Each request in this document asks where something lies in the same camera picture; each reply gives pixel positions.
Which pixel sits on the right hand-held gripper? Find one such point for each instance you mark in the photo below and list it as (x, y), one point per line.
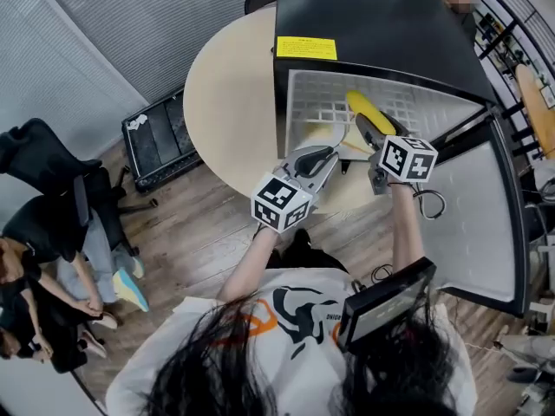
(407, 158)

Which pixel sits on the black screen device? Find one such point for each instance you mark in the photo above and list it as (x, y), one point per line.
(381, 306)

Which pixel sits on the person's black trousers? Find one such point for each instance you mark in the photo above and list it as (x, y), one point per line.
(303, 254)

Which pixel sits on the black mini fridge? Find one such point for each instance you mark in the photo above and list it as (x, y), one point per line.
(368, 20)

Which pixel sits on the small framed picture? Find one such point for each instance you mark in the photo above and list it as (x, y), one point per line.
(548, 98)

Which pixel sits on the round wooden table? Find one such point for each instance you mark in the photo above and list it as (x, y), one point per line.
(535, 115)

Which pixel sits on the person's white printed shirt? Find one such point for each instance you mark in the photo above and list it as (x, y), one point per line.
(303, 362)

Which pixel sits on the white crumpled paper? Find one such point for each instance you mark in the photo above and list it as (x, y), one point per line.
(138, 122)

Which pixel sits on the black flat case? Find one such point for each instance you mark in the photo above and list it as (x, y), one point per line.
(156, 145)

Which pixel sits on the person's right forearm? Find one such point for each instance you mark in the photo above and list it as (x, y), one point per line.
(407, 228)

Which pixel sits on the person's left forearm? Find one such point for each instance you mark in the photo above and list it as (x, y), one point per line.
(247, 267)

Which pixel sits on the black metal railing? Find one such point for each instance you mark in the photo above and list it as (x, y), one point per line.
(498, 38)

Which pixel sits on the round beige table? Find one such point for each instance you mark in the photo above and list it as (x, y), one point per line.
(230, 102)

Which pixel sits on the black mesh office chair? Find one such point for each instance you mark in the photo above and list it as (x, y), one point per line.
(39, 145)

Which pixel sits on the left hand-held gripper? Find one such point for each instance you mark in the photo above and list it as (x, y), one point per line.
(279, 202)

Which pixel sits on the black wrist band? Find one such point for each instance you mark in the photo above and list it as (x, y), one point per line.
(396, 184)

